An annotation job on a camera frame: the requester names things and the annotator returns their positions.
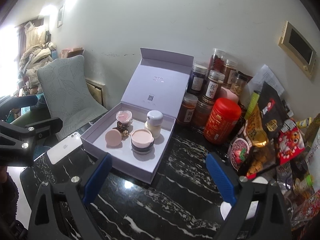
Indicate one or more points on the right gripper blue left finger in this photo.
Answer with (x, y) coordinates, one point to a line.
(82, 191)

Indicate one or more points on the black grain snack bag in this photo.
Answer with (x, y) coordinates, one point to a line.
(251, 135)

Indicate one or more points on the light green leaf cushion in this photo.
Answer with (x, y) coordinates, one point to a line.
(67, 96)

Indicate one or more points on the white lavender dome case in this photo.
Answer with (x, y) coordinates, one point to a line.
(154, 118)

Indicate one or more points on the jar with chenpi label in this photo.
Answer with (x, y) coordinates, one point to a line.
(187, 108)

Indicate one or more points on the clear pink blush compact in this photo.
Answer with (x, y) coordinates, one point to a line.
(124, 117)

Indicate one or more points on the black round powder jar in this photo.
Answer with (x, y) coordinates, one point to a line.
(142, 151)

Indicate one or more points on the jar with fuling label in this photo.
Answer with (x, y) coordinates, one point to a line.
(213, 85)

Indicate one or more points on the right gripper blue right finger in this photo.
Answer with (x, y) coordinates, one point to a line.
(233, 191)

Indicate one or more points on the red cartoon snack bag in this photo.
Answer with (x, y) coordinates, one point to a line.
(289, 142)

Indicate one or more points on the green tube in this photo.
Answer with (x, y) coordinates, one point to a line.
(253, 101)

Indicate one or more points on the white smartphone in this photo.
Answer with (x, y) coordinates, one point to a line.
(64, 148)

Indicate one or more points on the wall intercom panel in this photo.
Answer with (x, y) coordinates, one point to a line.
(295, 45)

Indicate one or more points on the pink white puff case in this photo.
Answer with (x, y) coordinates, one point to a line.
(142, 138)

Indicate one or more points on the jar with dried roots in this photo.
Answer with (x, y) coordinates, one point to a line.
(239, 82)

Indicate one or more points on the jar with red contents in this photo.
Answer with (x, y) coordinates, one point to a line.
(217, 60)

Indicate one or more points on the pink round compact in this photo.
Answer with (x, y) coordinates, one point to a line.
(113, 138)

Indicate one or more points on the brown bear hair claw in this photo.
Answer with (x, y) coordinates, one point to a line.
(123, 129)

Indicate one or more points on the amber plastic jar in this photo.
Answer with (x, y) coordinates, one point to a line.
(201, 114)

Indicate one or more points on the cream white jar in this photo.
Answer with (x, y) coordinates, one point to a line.
(155, 130)

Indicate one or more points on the dark jar white label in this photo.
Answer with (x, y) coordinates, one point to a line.
(196, 79)

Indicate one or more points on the red tin canister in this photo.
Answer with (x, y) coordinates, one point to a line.
(223, 117)

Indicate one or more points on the lavender gift box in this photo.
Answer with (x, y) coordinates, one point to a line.
(158, 83)

